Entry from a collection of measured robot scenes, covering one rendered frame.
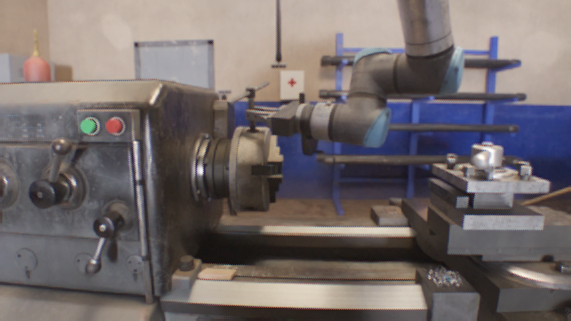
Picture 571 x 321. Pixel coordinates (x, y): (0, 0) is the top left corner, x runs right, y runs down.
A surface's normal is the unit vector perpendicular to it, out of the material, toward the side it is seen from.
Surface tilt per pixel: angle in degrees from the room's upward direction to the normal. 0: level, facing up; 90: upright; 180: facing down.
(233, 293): 36
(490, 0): 90
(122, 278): 90
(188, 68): 90
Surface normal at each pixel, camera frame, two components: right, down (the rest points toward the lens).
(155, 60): -0.04, 0.13
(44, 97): -0.03, -0.62
